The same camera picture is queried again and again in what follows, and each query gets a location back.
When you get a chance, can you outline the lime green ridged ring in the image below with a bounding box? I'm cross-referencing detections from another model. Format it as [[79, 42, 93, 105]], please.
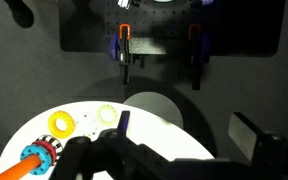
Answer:
[[96, 103, 119, 127]]

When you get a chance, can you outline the orange bumpy ring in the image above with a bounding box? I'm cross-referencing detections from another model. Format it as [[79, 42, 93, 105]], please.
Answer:
[[47, 110, 77, 140]]

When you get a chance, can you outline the white table pedestal base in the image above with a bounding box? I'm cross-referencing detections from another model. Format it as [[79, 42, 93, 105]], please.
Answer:
[[122, 91, 185, 130]]

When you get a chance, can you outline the perforated mounting plate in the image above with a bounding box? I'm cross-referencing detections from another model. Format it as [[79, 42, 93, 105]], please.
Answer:
[[59, 0, 287, 58]]

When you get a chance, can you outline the dark rounded stand foot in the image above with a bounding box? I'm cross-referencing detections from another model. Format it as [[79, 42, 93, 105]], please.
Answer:
[[3, 0, 35, 29]]

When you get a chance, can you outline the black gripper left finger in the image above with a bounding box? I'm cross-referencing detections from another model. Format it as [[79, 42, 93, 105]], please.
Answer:
[[117, 110, 132, 138]]

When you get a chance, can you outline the red ring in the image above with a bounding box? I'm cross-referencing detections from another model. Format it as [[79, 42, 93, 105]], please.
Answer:
[[32, 139, 58, 166]]

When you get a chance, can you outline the large black white striped ring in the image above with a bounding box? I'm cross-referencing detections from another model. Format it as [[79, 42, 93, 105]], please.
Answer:
[[38, 134, 64, 156]]

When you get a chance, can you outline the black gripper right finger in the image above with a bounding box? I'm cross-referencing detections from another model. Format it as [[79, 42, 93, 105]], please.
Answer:
[[227, 111, 272, 165]]

